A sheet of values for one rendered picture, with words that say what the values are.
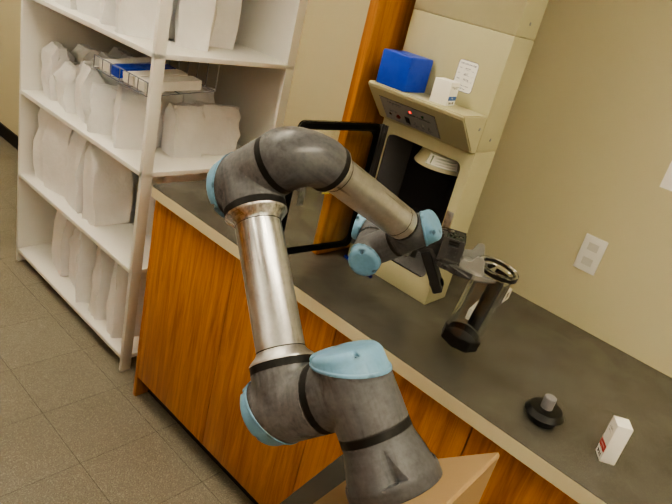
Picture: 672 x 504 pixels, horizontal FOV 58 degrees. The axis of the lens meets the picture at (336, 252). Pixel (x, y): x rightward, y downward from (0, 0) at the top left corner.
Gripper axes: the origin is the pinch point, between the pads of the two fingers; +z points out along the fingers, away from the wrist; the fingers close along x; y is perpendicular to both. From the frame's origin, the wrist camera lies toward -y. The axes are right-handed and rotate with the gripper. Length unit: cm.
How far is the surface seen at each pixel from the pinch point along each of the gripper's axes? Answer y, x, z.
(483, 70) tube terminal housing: 43, 25, -17
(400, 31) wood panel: 45, 44, -42
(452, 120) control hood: 30.2, 15.7, -20.3
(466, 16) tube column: 54, 30, -25
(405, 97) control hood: 31, 22, -34
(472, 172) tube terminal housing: 17.1, 24.2, -11.0
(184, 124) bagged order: -13, 88, -123
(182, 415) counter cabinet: -105, 33, -83
